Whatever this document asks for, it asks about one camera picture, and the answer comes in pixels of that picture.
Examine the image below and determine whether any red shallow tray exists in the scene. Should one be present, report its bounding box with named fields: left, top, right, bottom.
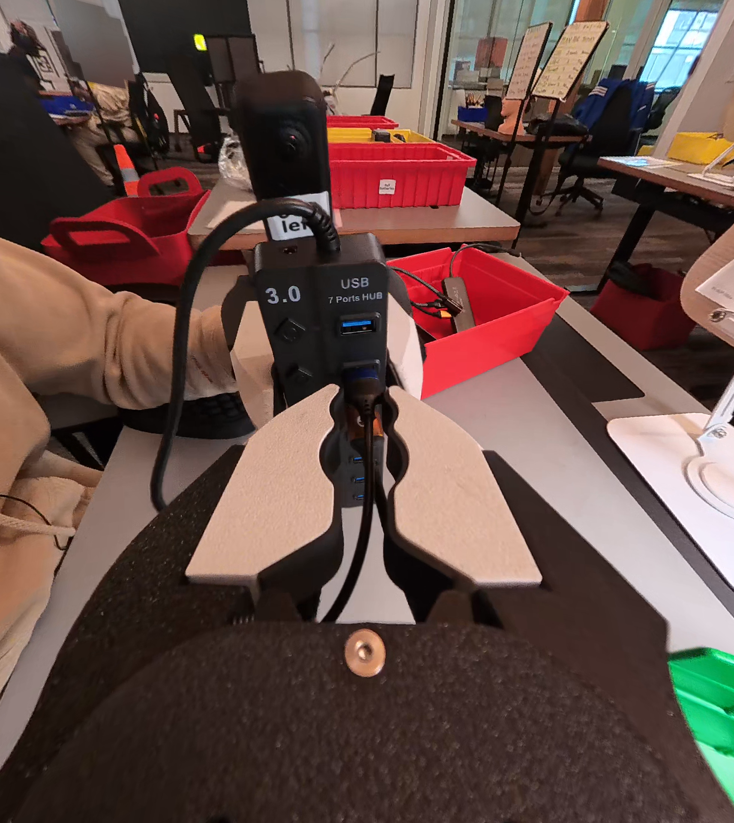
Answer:
left=327, top=114, right=400, bottom=131

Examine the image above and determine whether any black braided cable orange plug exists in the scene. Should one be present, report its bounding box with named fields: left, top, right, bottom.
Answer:
left=392, top=267, right=464, bottom=322

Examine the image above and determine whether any person's left forearm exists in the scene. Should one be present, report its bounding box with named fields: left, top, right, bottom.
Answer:
left=0, top=217, right=226, bottom=412

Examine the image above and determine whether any red storage crate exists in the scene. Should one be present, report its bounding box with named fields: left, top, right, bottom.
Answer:
left=590, top=264, right=697, bottom=352

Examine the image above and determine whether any dark cloth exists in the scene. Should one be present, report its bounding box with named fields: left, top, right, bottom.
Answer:
left=0, top=61, right=114, bottom=248

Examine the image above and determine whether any black backpack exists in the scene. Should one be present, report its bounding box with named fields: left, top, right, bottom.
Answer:
left=128, top=72, right=171, bottom=155

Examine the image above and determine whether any black bag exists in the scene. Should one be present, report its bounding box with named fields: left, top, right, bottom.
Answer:
left=526, top=113, right=590, bottom=138

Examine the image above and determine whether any crumpled clear plastic bag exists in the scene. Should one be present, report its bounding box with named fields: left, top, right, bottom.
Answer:
left=219, top=135, right=255, bottom=190

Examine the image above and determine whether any small red bin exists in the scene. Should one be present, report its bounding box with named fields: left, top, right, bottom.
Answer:
left=387, top=246, right=570, bottom=399

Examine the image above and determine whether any slim hub black cable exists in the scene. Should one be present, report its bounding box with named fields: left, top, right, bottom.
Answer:
left=448, top=243, right=523, bottom=284

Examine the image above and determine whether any yellow bin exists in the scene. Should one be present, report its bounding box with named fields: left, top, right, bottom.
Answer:
left=669, top=132, right=734, bottom=165

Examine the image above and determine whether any blue bin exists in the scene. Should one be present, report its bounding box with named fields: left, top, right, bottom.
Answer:
left=39, top=95, right=95, bottom=124

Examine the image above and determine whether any yellow long tray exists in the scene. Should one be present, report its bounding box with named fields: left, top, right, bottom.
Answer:
left=327, top=127, right=435, bottom=145

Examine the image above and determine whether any large black screen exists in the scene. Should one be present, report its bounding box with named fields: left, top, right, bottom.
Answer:
left=119, top=0, right=252, bottom=75

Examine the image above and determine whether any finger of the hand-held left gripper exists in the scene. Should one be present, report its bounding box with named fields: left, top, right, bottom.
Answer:
left=231, top=302, right=278, bottom=410
left=387, top=292, right=427, bottom=401

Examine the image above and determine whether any wood edge desk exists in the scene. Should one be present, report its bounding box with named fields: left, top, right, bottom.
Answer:
left=598, top=154, right=734, bottom=290

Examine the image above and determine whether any grey table wood edge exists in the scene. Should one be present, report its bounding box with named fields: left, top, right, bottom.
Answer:
left=187, top=185, right=522, bottom=253

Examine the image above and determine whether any brown top table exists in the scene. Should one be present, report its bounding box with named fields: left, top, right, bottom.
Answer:
left=452, top=119, right=589, bottom=226

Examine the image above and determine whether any green plastic bin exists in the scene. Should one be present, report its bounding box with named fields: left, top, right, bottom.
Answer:
left=668, top=648, right=734, bottom=823

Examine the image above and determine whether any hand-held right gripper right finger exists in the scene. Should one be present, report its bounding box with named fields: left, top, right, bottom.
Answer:
left=383, top=384, right=542, bottom=595

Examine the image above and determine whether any blue jacket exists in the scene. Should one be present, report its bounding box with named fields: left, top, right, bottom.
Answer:
left=572, top=78, right=657, bottom=165

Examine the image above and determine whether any black office chair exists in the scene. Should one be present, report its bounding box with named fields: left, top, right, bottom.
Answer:
left=553, top=80, right=657, bottom=216

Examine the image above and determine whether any handwritten whiteboard easel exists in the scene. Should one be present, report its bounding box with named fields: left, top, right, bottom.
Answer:
left=503, top=22, right=554, bottom=102
left=532, top=19, right=610, bottom=104

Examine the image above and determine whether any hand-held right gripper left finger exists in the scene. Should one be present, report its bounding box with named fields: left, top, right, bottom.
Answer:
left=186, top=384, right=345, bottom=599

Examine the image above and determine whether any orange traffic cone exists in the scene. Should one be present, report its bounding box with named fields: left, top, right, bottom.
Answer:
left=113, top=144, right=143, bottom=197

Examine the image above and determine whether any peach coloured object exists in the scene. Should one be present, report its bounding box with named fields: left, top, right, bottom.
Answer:
left=499, top=96, right=530, bottom=135

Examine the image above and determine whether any black seven port USB hub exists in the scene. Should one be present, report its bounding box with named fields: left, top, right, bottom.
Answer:
left=150, top=198, right=342, bottom=513

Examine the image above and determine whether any person's left hand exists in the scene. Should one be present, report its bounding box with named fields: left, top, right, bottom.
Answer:
left=171, top=302, right=255, bottom=438

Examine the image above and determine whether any red tote basket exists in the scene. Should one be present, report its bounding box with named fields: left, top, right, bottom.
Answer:
left=42, top=167, right=213, bottom=287

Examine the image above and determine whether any red long tray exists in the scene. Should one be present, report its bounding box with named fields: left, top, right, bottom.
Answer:
left=328, top=143, right=477, bottom=210

